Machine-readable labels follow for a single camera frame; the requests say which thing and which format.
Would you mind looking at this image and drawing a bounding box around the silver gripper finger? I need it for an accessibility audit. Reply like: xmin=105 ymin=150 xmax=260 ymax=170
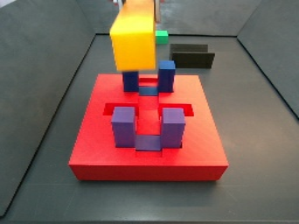
xmin=153 ymin=0 xmax=161 ymax=23

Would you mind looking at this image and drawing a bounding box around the yellow long block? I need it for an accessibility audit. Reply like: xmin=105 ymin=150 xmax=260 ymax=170
xmin=109 ymin=0 xmax=155 ymax=71

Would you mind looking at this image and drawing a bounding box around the red base board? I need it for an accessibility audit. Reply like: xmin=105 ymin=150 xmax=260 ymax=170
xmin=69 ymin=74 xmax=230 ymax=181

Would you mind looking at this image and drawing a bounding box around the green stepped block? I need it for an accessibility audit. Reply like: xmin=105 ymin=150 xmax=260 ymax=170
xmin=155 ymin=30 xmax=168 ymax=45

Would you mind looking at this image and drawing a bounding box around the dark blue U block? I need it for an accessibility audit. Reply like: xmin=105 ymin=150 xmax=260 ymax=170
xmin=123 ymin=60 xmax=175 ymax=96

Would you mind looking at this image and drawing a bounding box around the purple U block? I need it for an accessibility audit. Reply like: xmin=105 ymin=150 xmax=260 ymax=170
xmin=111 ymin=107 xmax=185 ymax=151

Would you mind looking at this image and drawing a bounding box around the black metal bracket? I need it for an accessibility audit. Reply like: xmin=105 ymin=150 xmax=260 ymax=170
xmin=169 ymin=44 xmax=215 ymax=69

